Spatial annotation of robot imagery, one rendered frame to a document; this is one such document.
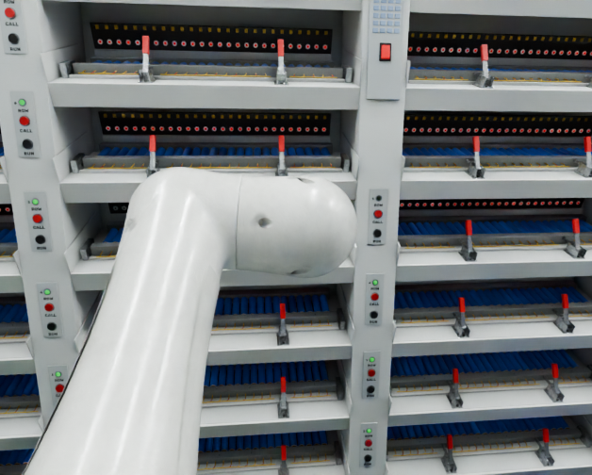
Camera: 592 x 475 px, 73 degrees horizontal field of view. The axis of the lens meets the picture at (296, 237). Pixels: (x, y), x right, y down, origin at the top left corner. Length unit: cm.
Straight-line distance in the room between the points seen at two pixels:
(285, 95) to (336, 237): 51
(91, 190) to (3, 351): 42
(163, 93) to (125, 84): 7
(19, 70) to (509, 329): 120
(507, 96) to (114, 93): 80
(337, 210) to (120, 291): 20
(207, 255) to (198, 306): 5
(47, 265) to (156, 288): 67
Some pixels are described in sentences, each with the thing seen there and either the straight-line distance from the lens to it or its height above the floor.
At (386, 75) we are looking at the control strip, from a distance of 89.
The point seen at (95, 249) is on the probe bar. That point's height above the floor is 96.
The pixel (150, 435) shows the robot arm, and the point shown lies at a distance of 28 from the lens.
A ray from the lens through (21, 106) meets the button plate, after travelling 96.
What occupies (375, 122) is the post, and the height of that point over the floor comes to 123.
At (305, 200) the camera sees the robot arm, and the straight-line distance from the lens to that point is 39.
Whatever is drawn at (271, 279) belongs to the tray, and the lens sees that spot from 90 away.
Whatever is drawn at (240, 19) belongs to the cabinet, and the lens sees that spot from 109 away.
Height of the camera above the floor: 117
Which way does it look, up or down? 12 degrees down
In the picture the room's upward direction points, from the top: straight up
